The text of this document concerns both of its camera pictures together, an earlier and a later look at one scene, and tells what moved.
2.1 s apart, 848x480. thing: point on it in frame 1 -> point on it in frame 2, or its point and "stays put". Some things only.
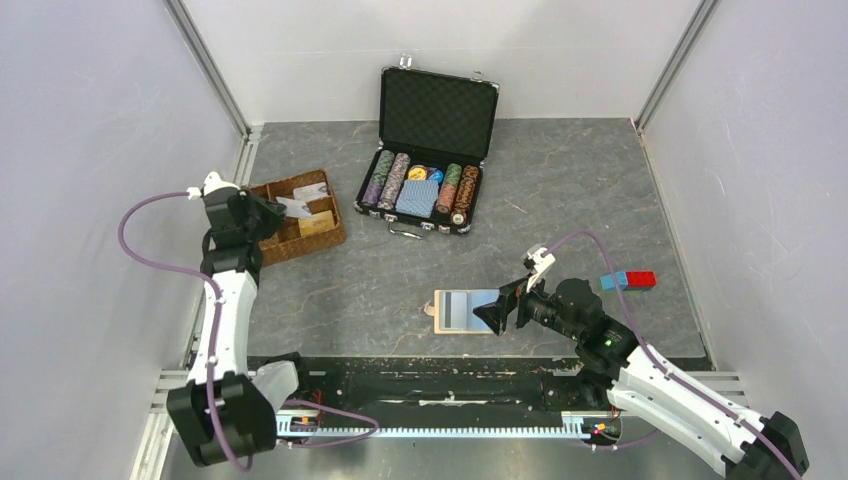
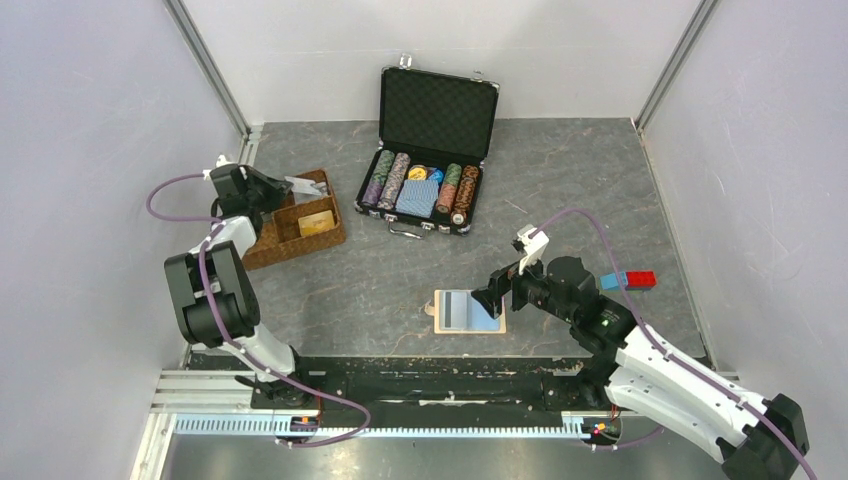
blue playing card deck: [418, 197] stays put
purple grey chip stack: [395, 178] stays put
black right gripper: [496, 312] -> [502, 280]
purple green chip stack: [378, 177] stays put
